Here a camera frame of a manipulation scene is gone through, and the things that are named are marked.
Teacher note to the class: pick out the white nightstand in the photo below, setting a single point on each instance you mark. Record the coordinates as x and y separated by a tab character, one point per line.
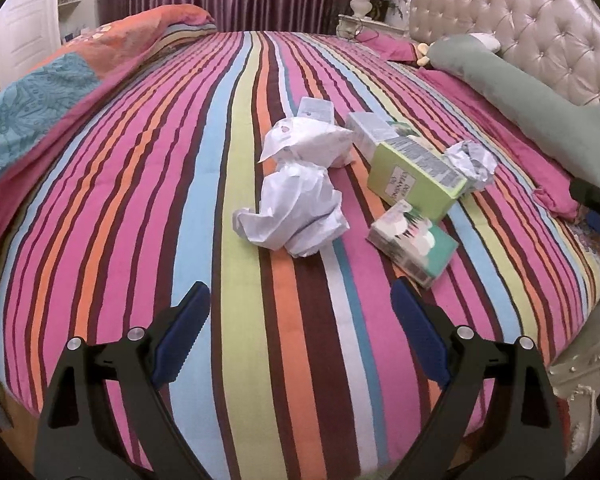
362	25

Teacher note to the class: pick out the white door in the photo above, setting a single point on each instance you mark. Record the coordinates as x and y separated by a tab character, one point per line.
25	15

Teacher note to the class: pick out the large white paper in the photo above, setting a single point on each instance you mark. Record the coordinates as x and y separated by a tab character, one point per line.
295	210

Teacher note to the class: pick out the orange and teal quilt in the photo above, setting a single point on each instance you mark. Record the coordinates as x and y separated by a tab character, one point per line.
55	90

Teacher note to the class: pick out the white plastic package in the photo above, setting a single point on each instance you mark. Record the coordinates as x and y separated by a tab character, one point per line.
310	140

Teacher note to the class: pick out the ornate cream bed frame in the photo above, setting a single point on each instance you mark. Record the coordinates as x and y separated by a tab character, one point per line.
582	390

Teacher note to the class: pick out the small printed paper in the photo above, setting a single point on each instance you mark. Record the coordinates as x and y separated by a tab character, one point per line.
472	162

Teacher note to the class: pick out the light green box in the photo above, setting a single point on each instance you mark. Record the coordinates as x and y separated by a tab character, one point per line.
410	175

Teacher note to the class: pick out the small plush toy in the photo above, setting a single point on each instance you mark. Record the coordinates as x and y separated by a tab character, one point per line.
422	54

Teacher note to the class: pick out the small white card packet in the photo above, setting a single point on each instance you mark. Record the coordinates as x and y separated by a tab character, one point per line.
316	109

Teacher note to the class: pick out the long green pillow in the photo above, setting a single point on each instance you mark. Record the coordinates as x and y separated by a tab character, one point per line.
530	95

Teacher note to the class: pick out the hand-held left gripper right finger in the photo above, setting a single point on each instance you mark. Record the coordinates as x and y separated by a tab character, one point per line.
420	340

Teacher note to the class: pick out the grey white box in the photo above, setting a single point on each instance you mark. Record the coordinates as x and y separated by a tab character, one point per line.
372	132

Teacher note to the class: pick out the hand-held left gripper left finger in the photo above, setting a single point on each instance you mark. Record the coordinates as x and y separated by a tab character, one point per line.
180	340

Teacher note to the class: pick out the tufted beige headboard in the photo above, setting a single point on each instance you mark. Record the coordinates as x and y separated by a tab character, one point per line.
525	5

